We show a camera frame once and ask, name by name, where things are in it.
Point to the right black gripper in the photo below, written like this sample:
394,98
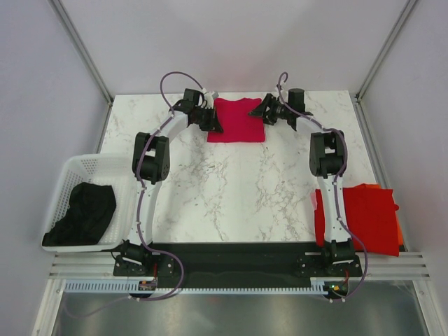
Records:
259,111

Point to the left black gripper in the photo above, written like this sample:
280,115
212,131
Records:
213,125

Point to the magenta t shirt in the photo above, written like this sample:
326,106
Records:
237,124

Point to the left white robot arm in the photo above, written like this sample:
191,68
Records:
151,156

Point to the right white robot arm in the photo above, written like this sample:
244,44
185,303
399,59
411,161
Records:
328,156

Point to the white plastic basket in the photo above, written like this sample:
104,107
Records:
111,169

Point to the black t shirt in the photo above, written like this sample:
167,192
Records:
90,212

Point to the folded red t shirt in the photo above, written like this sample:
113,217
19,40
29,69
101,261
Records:
371,216

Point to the folded orange t shirt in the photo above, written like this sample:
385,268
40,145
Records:
400,235

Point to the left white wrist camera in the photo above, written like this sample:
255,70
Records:
209,98

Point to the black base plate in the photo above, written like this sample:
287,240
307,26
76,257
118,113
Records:
237,264

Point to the left aluminium corner post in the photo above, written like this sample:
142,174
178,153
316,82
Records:
80,47

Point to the aluminium corner post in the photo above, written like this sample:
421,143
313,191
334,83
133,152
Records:
80,47
386,47

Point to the right aluminium corner post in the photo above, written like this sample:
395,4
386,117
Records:
386,47

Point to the grey slotted cable duct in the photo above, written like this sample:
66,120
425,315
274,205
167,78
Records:
139,286

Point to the aluminium rail frame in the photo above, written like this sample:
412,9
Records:
408,266

